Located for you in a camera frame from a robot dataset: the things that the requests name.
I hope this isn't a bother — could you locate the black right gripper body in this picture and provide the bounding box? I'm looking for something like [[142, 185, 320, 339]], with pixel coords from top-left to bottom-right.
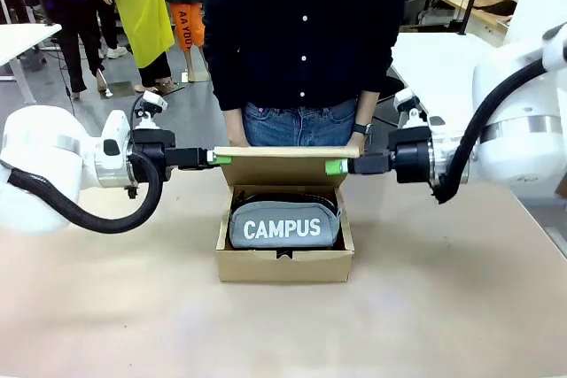
[[367, 127, 433, 185]]

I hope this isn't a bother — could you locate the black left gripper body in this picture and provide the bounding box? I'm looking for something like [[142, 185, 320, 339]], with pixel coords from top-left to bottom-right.
[[131, 128, 197, 185]]

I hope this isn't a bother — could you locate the grey CAMPUS pencil case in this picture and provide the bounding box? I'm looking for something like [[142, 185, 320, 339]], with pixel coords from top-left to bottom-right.
[[227, 191, 344, 251]]

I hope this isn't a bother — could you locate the brown cardboard box with lid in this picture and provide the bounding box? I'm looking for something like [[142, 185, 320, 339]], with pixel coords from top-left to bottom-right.
[[214, 145, 361, 284]]

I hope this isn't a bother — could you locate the person's right forearm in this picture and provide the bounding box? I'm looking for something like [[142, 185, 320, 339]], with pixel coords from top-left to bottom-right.
[[221, 105, 247, 143]]

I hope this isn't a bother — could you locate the person's left forearm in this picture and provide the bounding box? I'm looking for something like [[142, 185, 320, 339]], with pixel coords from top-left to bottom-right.
[[353, 89, 378, 126]]

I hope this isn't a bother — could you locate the person's left hand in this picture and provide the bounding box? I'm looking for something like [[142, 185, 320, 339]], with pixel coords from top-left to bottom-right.
[[346, 132, 369, 152]]

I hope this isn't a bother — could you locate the black chair with orange back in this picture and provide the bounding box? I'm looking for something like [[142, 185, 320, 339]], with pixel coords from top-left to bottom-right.
[[375, 75, 407, 125]]

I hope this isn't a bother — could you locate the large white table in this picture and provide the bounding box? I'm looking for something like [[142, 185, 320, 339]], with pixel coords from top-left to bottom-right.
[[388, 31, 509, 131]]

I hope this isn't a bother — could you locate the mannequin in orange pants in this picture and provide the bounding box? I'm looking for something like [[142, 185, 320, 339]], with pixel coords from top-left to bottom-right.
[[165, 0, 212, 83]]

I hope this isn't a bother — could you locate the person with white sneakers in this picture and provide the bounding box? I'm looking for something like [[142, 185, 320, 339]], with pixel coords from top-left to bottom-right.
[[94, 0, 130, 61]]

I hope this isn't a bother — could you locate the mannequin in yellow garment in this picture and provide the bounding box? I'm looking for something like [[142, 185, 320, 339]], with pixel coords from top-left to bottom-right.
[[112, 0, 176, 96]]

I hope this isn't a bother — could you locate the person in dark shirt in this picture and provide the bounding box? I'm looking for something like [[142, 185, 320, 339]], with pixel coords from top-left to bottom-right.
[[201, 0, 411, 148]]

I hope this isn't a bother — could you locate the mannequin in black clothes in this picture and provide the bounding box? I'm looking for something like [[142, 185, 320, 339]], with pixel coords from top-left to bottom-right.
[[31, 0, 108, 101]]

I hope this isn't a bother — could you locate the wooden top workbench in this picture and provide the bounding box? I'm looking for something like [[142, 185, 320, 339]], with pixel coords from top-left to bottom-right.
[[441, 0, 518, 35]]

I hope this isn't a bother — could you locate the white table with white leg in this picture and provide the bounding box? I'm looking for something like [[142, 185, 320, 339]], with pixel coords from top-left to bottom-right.
[[0, 22, 63, 109]]

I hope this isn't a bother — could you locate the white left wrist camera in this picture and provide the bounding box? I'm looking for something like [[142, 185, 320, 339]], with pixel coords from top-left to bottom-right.
[[134, 90, 169, 132]]

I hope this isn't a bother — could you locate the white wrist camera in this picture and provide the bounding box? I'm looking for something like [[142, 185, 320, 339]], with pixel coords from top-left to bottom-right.
[[134, 90, 169, 132], [392, 87, 427, 130]]

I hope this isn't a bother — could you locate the dark square mannequin base plate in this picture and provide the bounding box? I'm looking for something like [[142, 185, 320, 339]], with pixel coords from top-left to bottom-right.
[[151, 80, 185, 98], [105, 81, 136, 99]]

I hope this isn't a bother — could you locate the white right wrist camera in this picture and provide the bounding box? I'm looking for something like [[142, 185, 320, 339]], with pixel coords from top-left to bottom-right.
[[392, 87, 427, 130]]

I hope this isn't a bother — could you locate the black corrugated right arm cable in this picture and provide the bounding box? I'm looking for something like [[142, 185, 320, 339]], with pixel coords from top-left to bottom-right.
[[431, 58, 549, 206]]

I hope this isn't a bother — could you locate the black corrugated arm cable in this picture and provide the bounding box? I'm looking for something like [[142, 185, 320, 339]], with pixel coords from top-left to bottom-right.
[[7, 150, 164, 235], [431, 58, 549, 206]]

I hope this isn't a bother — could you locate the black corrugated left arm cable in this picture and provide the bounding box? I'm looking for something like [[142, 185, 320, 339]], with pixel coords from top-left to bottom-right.
[[7, 150, 164, 235]]

